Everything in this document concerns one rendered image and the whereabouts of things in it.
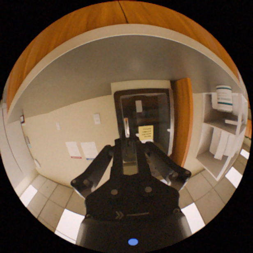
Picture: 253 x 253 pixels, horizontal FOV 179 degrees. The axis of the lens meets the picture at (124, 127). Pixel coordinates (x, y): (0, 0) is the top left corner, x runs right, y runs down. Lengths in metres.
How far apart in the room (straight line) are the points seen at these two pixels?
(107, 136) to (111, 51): 0.84
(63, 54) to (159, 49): 0.20
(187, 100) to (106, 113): 0.73
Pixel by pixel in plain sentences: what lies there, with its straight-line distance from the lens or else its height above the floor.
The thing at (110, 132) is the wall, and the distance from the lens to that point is 0.90.
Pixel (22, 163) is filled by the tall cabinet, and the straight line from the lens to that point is 2.97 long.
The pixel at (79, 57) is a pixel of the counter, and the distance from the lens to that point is 0.21.
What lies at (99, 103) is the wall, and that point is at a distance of 0.88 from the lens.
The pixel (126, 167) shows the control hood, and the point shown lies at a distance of 0.51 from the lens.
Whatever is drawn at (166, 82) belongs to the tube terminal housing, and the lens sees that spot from 0.48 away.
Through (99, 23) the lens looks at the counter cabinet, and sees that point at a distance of 0.28.
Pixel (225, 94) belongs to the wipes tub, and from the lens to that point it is 0.64.
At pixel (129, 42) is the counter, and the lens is 0.18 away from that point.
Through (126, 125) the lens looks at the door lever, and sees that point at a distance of 0.35.
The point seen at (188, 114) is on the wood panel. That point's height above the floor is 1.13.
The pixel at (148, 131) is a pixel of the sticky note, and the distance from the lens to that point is 0.43.
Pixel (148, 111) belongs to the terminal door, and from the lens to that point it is 0.41.
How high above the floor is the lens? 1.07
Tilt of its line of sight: 15 degrees up
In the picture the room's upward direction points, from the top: 173 degrees clockwise
